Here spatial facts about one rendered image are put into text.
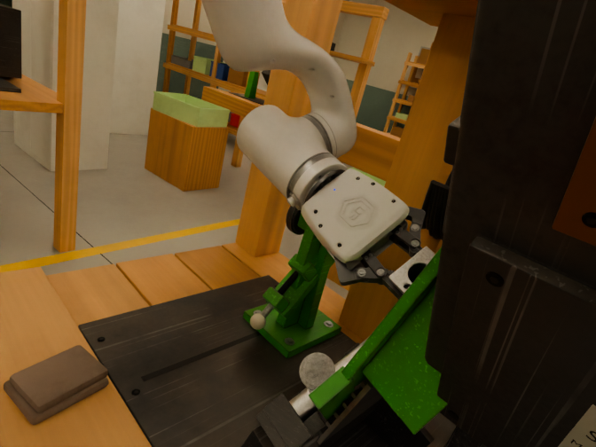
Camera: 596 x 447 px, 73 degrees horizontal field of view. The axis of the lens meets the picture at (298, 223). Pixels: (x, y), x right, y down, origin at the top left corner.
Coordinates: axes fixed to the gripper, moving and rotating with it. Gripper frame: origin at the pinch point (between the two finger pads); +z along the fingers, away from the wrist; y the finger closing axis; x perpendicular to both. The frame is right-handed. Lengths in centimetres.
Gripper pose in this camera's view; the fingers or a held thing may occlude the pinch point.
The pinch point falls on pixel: (414, 277)
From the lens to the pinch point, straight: 47.0
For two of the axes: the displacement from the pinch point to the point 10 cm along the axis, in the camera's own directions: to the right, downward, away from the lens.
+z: 6.0, 6.4, -4.8
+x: 2.0, 4.6, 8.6
